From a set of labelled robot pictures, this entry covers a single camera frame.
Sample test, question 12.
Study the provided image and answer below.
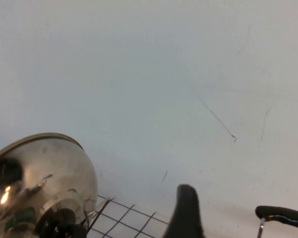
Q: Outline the white black-grid tablecloth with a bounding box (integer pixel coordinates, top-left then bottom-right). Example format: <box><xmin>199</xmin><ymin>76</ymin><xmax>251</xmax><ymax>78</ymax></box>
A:
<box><xmin>85</xmin><ymin>194</ymin><xmax>171</xmax><ymax>238</ymax></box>

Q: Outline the black lid rack with wires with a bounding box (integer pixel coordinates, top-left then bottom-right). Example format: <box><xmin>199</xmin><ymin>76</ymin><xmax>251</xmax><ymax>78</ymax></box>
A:
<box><xmin>83</xmin><ymin>197</ymin><xmax>110</xmax><ymax>226</ymax></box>

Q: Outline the stainless steel pot lid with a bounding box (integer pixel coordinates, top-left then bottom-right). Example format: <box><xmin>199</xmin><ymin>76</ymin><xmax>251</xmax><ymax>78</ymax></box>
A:
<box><xmin>0</xmin><ymin>132</ymin><xmax>99</xmax><ymax>238</ymax></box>

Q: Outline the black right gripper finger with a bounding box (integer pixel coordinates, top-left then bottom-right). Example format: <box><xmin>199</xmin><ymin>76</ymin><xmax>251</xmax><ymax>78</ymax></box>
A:
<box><xmin>163</xmin><ymin>184</ymin><xmax>205</xmax><ymax>238</ymax></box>

